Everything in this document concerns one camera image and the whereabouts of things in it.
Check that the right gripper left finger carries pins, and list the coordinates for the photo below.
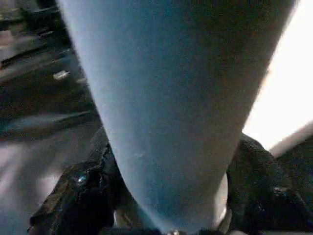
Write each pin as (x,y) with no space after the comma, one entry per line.
(80,200)

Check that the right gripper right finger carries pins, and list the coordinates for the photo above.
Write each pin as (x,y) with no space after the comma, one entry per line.
(269,195)

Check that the white plastic table top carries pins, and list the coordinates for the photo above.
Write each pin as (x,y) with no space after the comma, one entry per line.
(281,98)

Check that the white plastic table leg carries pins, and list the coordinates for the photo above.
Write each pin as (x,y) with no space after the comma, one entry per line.
(171,98)

